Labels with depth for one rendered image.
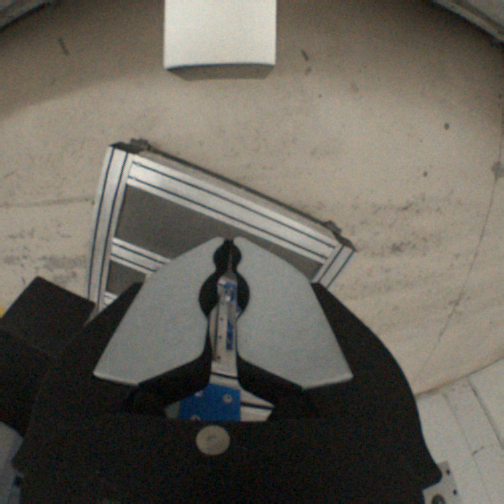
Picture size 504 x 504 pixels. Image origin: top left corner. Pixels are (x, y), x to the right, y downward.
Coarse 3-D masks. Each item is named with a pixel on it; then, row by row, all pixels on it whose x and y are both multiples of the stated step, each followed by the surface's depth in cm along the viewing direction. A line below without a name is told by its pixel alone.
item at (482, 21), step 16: (0, 0) 27; (16, 0) 33; (32, 0) 36; (48, 0) 41; (432, 0) 45; (448, 0) 40; (464, 0) 37; (480, 0) 32; (0, 16) 35; (16, 16) 40; (464, 16) 45; (480, 16) 40; (496, 16) 35; (0, 32) 46; (480, 32) 52; (496, 32) 42
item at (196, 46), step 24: (168, 0) 4; (192, 0) 4; (216, 0) 5; (240, 0) 5; (264, 0) 5; (168, 24) 5; (192, 24) 5; (216, 24) 5; (240, 24) 5; (264, 24) 5; (168, 48) 5; (192, 48) 5; (216, 48) 5; (240, 48) 5; (264, 48) 5; (192, 72) 6; (216, 72) 7; (240, 72) 7; (264, 72) 7
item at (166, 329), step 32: (192, 256) 10; (224, 256) 11; (160, 288) 8; (192, 288) 8; (128, 320) 7; (160, 320) 7; (192, 320) 7; (128, 352) 6; (160, 352) 6; (192, 352) 6; (128, 384) 5; (160, 384) 6; (192, 384) 6
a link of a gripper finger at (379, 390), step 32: (320, 288) 8; (352, 320) 7; (352, 352) 6; (384, 352) 6; (352, 384) 5; (384, 384) 5; (320, 416) 5; (352, 416) 4; (384, 416) 4; (416, 416) 4; (416, 448) 4
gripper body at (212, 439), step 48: (96, 432) 4; (144, 432) 4; (192, 432) 4; (240, 432) 4; (288, 432) 4; (336, 432) 4; (48, 480) 2; (96, 480) 3; (144, 480) 3; (192, 480) 3; (240, 480) 3; (288, 480) 3; (336, 480) 3; (384, 480) 3
